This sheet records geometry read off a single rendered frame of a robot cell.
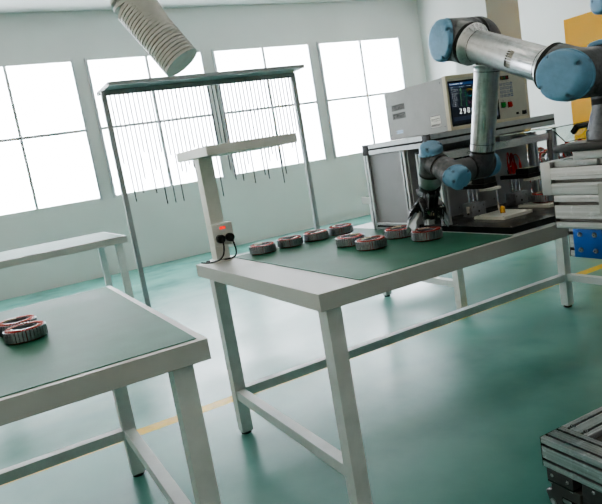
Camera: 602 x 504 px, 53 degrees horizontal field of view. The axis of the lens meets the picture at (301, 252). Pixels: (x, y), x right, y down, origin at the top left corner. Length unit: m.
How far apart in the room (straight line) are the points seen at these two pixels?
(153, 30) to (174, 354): 1.55
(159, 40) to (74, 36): 5.85
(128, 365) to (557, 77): 1.16
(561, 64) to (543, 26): 7.56
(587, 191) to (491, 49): 0.44
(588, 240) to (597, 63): 0.48
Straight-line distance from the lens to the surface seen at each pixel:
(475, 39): 1.78
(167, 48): 2.58
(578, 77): 1.53
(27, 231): 8.07
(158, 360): 1.38
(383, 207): 2.62
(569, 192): 1.74
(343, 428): 1.81
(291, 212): 9.08
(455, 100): 2.45
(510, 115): 2.65
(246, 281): 2.06
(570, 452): 1.87
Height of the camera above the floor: 1.12
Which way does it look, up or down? 9 degrees down
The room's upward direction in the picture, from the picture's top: 10 degrees counter-clockwise
